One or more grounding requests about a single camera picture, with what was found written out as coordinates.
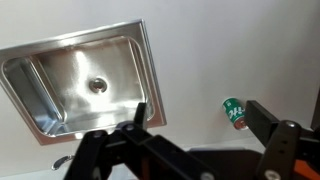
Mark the stainless steel sink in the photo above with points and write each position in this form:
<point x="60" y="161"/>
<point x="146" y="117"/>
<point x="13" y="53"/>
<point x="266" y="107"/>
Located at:
<point x="76" y="83"/>

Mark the dark wood cabinet panel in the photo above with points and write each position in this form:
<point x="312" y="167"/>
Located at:
<point x="316" y="110"/>

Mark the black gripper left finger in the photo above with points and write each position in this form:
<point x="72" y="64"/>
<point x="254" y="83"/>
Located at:
<point x="133" y="150"/>

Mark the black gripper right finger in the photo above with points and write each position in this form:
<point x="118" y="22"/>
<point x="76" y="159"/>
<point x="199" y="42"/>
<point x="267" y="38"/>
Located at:
<point x="283" y="140"/>

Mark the green soda can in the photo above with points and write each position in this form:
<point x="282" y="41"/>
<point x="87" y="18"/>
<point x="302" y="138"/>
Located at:
<point x="235" y="113"/>

